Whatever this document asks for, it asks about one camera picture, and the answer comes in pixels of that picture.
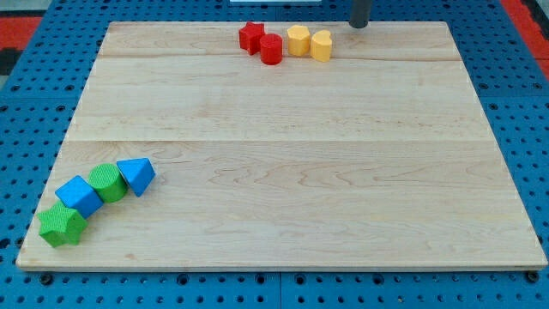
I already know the light wooden board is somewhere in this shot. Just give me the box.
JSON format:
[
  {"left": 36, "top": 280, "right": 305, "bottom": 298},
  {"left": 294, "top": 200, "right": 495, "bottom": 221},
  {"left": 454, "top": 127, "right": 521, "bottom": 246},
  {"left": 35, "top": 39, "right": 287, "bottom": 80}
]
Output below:
[{"left": 17, "top": 21, "right": 547, "bottom": 272}]

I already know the red cylinder block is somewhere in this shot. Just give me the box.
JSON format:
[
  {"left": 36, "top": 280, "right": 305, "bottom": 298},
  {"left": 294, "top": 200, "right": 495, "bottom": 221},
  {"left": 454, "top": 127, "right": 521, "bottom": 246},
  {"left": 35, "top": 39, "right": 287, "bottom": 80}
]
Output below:
[{"left": 259, "top": 33, "right": 283, "bottom": 65}]

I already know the yellow heart block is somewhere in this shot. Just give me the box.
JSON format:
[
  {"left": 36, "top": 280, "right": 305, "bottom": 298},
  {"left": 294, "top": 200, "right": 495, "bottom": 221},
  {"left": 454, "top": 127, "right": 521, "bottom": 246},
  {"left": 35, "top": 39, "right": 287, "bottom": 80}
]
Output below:
[{"left": 310, "top": 30, "right": 333, "bottom": 62}]

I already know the red star block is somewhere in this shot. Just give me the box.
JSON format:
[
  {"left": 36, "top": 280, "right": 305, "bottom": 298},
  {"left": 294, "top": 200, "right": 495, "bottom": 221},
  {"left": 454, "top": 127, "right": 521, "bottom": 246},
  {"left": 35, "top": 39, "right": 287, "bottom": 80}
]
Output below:
[{"left": 238, "top": 21, "right": 265, "bottom": 56}]

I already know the yellow hexagon block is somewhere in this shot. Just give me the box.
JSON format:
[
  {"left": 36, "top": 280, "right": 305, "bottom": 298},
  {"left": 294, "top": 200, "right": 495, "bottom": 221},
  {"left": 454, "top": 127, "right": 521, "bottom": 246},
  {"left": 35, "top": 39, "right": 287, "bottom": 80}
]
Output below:
[{"left": 287, "top": 25, "right": 311, "bottom": 57}]

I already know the blue triangle block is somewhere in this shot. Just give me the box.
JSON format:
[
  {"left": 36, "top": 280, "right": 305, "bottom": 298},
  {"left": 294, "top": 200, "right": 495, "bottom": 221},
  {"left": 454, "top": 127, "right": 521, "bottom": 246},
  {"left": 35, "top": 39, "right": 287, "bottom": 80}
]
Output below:
[{"left": 116, "top": 158, "right": 156, "bottom": 197}]

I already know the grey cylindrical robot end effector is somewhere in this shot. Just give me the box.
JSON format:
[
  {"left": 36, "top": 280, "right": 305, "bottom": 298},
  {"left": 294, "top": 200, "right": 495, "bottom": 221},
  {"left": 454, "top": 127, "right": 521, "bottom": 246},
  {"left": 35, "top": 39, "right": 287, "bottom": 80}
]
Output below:
[{"left": 349, "top": 0, "right": 373, "bottom": 29}]

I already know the green cylinder block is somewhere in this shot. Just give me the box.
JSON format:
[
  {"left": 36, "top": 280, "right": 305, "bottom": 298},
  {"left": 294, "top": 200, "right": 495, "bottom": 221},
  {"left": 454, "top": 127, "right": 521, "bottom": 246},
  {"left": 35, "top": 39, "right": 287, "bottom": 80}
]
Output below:
[{"left": 88, "top": 163, "right": 128, "bottom": 203}]

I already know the blue cube block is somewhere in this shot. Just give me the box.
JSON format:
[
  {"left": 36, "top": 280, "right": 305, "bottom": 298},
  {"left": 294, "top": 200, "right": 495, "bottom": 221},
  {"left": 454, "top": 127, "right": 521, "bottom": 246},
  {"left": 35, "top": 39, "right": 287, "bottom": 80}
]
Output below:
[{"left": 55, "top": 175, "right": 104, "bottom": 219}]

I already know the green star block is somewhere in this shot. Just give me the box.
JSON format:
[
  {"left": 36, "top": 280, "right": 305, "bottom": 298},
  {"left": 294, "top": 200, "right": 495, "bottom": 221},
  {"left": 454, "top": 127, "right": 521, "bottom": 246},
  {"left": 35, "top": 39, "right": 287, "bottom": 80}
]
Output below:
[{"left": 37, "top": 200, "right": 88, "bottom": 247}]

